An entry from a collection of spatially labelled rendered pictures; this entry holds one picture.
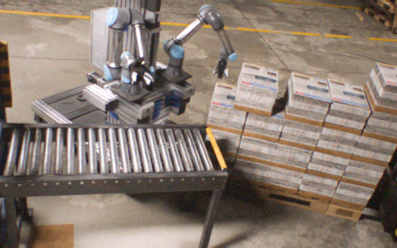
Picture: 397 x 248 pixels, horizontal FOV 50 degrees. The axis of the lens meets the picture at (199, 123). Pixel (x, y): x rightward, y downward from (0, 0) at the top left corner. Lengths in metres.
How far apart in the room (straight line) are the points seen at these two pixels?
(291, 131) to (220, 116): 0.56
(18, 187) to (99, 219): 1.00
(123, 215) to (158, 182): 0.90
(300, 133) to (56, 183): 1.85
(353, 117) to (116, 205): 1.92
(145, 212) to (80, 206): 0.49
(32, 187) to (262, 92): 1.69
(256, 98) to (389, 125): 0.99
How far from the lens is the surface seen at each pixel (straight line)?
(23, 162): 2.65
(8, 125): 2.95
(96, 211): 3.45
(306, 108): 3.30
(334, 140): 3.48
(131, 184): 2.57
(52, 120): 4.04
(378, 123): 3.44
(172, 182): 2.62
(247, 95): 3.22
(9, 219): 2.74
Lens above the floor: 2.49
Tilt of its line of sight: 33 degrees down
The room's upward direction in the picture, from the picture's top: 12 degrees clockwise
